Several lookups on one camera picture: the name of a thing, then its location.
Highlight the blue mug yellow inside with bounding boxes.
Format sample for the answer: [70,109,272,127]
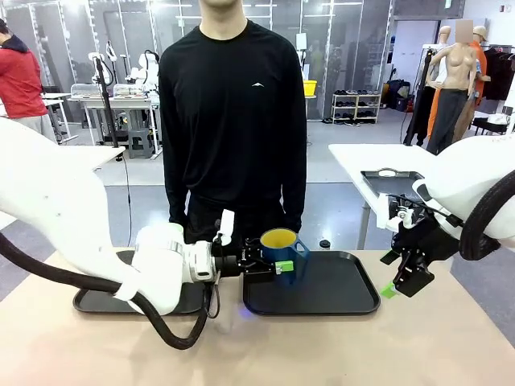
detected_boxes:
[259,228,311,287]

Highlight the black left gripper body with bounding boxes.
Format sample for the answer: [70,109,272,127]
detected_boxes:
[237,247,262,278]

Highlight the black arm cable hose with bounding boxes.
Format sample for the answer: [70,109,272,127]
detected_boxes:
[0,232,211,350]
[459,168,515,261]

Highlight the black tripod stand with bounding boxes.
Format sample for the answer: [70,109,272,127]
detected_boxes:
[92,55,126,162]

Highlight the clear plastic box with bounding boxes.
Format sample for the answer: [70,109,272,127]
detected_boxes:
[70,83,101,100]
[113,83,148,100]

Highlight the wooden shoe rack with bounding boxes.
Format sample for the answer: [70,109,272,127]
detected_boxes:
[332,88,381,125]

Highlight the person's left forearm black sleeve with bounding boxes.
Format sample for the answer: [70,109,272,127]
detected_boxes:
[279,176,307,234]

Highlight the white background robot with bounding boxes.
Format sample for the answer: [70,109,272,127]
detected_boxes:
[128,50,160,96]

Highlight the person in black shirt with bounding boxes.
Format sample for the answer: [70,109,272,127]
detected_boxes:
[158,0,309,246]

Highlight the person's right forearm black sleeve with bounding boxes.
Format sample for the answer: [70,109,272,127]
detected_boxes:
[167,176,192,234]

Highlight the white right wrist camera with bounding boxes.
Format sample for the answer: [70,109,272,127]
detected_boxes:
[377,194,426,231]

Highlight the beige mannequin dark trousers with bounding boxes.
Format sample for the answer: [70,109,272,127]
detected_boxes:
[426,19,482,156]

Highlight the mannequin in orange clothes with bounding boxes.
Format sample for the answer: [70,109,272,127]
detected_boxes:
[466,25,492,101]

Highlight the white workbench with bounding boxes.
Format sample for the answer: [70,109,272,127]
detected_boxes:
[68,94,162,148]

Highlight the dark bags pile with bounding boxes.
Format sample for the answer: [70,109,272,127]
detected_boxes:
[381,79,415,113]

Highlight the person in red jacket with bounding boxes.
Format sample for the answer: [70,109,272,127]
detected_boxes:
[0,18,57,144]

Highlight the black plastic serving tray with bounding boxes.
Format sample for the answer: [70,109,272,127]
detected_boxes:
[73,248,207,315]
[242,251,381,317]

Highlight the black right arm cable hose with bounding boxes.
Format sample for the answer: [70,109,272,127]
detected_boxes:
[459,168,515,261]

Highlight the rack of dark garments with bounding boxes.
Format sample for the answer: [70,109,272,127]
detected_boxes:
[480,43,515,101]

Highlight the black garment on stand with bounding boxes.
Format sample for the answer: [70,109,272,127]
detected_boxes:
[403,47,431,148]

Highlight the white side table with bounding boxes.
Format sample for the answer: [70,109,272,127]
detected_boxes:
[328,142,439,250]

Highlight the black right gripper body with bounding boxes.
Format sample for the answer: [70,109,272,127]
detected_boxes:
[392,224,459,262]

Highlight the black tray with handles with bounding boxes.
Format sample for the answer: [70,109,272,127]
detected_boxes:
[360,168,426,198]

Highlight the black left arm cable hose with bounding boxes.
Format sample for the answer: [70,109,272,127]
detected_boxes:
[0,232,211,350]

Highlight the grey step stool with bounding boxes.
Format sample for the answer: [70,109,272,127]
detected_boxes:
[127,129,156,161]

